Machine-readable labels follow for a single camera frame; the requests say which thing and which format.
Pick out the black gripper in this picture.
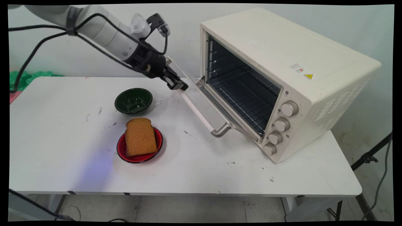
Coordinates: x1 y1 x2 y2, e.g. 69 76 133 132
127 46 189 92

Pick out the glass oven door with handle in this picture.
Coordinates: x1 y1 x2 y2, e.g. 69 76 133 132
165 56 262 142

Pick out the dark green bowl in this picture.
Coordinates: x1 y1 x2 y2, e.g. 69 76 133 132
114 88 153 115

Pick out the brown toast slice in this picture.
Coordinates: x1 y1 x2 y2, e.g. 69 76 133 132
124 118 158 157

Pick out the red plate with black rim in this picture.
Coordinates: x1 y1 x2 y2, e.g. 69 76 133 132
117 127 164 164

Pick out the large silver oven knob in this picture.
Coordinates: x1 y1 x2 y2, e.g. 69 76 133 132
281 100 300 117

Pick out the warning sticker label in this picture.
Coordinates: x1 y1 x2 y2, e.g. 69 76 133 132
290 63 314 80

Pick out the cream toaster oven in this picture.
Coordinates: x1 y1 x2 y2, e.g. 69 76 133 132
200 8 382 164

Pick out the green cloth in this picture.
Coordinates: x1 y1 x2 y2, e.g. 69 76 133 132
9 70 63 92

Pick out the pink foam mat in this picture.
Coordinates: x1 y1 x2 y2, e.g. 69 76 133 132
9 91 23 104

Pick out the grey table leg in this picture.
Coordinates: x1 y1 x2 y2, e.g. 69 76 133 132
53 194 68 221

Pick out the black tripod stand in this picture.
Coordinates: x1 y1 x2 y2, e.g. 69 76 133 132
327 132 393 221

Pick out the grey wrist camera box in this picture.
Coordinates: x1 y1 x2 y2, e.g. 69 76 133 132
146 13 171 38

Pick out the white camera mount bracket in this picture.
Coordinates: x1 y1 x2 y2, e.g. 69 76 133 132
130 13 151 40

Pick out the black wire oven rack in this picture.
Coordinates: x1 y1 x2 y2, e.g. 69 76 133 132
208 64 281 136

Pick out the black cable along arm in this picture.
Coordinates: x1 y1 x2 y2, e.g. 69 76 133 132
9 13 169 93

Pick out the black floor cable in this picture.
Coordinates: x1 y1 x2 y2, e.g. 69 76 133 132
9 188 79 222

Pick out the grey hanging cable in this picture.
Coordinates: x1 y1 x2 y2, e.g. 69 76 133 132
361 138 393 221

